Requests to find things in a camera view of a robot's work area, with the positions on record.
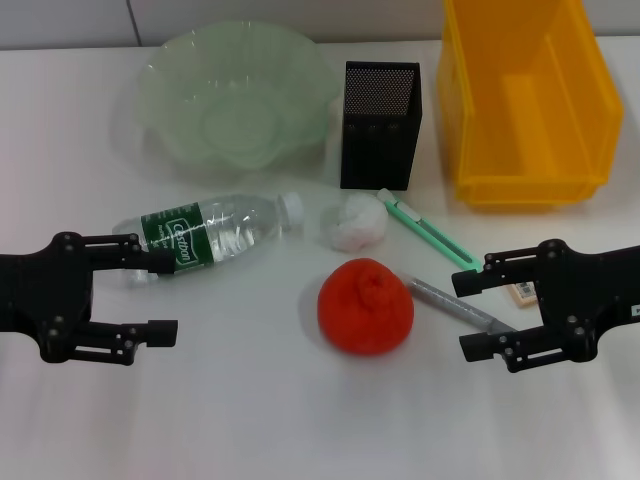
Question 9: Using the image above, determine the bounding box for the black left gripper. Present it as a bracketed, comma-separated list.
[0, 232, 179, 367]

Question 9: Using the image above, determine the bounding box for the green utility knife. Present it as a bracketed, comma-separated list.
[376, 188, 484, 274]

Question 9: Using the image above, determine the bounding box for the grey marker pen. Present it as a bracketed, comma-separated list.
[407, 277, 519, 334]

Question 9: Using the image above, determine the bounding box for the clear water bottle green label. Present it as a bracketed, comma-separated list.
[112, 192, 305, 290]

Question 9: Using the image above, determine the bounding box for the black mesh pen holder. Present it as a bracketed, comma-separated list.
[340, 60, 424, 191]

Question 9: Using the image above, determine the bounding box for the beige eraser with barcode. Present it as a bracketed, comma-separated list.
[508, 280, 539, 309]

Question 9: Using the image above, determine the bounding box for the green glass fruit plate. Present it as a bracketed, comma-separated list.
[137, 19, 336, 177]

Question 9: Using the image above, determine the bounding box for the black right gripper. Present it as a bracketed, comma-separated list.
[451, 238, 640, 374]

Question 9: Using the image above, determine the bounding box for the white paper ball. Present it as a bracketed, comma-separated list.
[319, 193, 389, 251]

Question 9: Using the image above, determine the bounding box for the orange fruit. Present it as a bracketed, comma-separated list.
[317, 257, 415, 357]

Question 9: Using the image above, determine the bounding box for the yellow plastic bin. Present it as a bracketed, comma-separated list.
[435, 0, 625, 214]

